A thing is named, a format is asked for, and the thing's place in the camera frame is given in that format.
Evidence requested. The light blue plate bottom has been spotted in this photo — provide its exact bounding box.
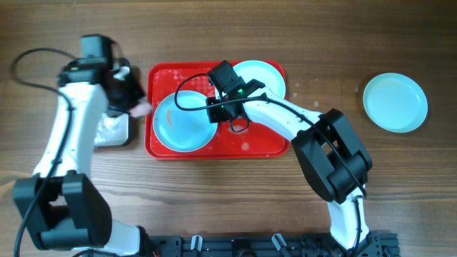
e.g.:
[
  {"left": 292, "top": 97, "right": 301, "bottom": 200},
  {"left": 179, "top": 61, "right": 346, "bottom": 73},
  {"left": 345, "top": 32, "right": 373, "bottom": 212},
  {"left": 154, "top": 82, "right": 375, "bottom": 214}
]
[{"left": 153, "top": 91, "right": 218, "bottom": 153}]

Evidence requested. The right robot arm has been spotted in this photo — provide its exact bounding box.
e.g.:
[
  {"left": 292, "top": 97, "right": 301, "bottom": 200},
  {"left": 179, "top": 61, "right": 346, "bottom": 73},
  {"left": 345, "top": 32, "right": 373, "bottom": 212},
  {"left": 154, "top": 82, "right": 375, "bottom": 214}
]
[{"left": 206, "top": 61, "right": 372, "bottom": 256}]

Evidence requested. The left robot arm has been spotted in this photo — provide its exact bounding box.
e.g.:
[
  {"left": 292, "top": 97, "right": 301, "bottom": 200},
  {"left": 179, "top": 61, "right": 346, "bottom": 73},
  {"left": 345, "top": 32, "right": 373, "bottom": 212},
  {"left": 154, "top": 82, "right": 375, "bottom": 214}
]
[{"left": 13, "top": 34, "right": 156, "bottom": 256}]

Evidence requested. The pink sponge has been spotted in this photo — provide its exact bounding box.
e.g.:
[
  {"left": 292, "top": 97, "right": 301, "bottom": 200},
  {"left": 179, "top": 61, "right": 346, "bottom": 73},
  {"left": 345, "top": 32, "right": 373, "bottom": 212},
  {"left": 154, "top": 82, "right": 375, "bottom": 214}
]
[{"left": 129, "top": 101, "right": 154, "bottom": 119}]

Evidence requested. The light blue plate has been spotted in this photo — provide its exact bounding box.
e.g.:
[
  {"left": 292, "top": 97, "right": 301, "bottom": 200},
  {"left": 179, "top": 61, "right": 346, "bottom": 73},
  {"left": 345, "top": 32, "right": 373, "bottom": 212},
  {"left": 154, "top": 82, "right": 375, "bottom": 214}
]
[
  {"left": 362, "top": 73, "right": 428, "bottom": 133},
  {"left": 233, "top": 60, "right": 286, "bottom": 99},
  {"left": 153, "top": 91, "right": 218, "bottom": 153}
]

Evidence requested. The red plastic tray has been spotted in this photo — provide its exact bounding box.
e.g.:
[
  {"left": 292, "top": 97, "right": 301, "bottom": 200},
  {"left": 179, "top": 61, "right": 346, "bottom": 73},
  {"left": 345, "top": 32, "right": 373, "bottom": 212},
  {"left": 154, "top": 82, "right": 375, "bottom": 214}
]
[{"left": 145, "top": 61, "right": 290, "bottom": 161}]

